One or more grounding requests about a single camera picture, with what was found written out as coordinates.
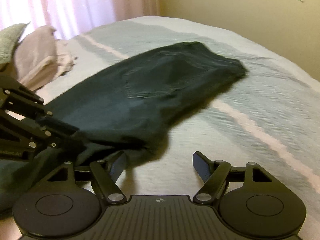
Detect pale striped bed blanket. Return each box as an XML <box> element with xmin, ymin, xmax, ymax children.
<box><xmin>0</xmin><ymin>16</ymin><xmax>320</xmax><ymax>240</ymax></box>

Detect green knitted pillow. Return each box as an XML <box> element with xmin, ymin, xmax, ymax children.
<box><xmin>0</xmin><ymin>23</ymin><xmax>31</xmax><ymax>64</ymax></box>

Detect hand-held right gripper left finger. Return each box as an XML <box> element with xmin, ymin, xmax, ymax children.
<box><xmin>46</xmin><ymin>152</ymin><xmax>128</xmax><ymax>203</ymax></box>

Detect dark teal pants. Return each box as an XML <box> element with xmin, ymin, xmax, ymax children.
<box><xmin>0</xmin><ymin>41</ymin><xmax>249</xmax><ymax>214</ymax></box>

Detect pinkish beige cloth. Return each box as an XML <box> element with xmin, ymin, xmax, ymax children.
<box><xmin>14</xmin><ymin>26</ymin><xmax>76</xmax><ymax>92</ymax></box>

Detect pink curtain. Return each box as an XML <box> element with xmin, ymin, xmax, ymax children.
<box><xmin>0</xmin><ymin>0</ymin><xmax>161</xmax><ymax>41</ymax></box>

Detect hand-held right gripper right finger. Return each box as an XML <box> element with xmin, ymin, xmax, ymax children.
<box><xmin>192</xmin><ymin>151</ymin><xmax>274</xmax><ymax>203</ymax></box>

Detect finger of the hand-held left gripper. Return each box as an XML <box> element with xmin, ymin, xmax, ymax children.
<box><xmin>0</xmin><ymin>75</ymin><xmax>53</xmax><ymax>120</ymax></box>
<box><xmin>0</xmin><ymin>119</ymin><xmax>80</xmax><ymax>155</ymax></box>

